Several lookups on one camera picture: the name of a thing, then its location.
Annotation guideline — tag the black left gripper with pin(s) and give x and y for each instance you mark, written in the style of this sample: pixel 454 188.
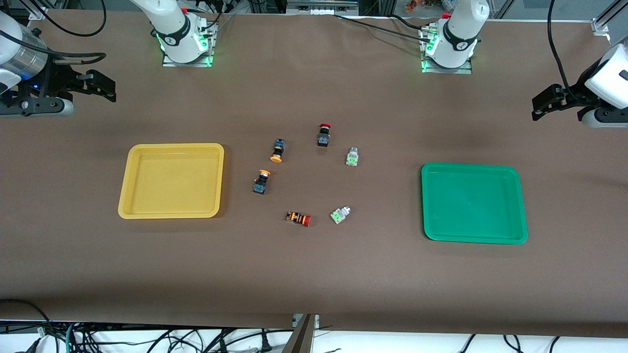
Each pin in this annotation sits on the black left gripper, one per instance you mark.
pixel 575 94

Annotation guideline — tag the yellow push button switch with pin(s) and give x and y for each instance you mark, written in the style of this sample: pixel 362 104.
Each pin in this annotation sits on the yellow push button switch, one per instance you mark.
pixel 261 182
pixel 277 149

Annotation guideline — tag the red button black body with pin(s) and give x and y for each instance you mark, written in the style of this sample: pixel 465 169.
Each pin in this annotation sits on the red button black body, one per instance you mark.
pixel 324 135

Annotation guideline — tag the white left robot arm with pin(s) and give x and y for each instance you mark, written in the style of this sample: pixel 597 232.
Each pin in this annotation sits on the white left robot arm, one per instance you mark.
pixel 458 34

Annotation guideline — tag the red button orange striped body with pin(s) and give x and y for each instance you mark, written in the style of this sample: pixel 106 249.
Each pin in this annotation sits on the red button orange striped body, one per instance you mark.
pixel 298 218

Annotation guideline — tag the yellow plastic tray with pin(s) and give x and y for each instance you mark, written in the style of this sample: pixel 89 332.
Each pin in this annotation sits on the yellow plastic tray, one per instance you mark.
pixel 171 180

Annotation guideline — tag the green clear push button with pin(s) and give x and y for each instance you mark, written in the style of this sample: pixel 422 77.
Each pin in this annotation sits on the green clear push button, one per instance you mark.
pixel 339 214
pixel 352 157

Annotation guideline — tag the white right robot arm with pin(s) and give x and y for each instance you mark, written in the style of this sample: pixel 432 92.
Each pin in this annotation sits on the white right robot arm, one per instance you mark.
pixel 177 30

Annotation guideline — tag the brown table mat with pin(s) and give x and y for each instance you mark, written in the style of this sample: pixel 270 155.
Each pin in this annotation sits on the brown table mat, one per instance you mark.
pixel 314 274

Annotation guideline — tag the aluminium frame profile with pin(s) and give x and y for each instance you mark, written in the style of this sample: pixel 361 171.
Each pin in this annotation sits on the aluminium frame profile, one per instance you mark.
pixel 38 9
pixel 608 17

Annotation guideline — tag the grey metal rail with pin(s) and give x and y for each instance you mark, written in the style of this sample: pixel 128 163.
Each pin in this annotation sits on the grey metal rail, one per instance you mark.
pixel 321 7

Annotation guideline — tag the aluminium frame post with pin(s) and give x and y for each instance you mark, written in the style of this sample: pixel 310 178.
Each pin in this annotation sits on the aluminium frame post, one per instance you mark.
pixel 301 336

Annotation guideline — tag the green plastic tray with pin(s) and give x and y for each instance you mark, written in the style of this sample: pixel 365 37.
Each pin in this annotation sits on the green plastic tray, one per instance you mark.
pixel 473 203

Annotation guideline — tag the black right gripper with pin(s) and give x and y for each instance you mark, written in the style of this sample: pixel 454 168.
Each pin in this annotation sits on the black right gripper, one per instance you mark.
pixel 60 78

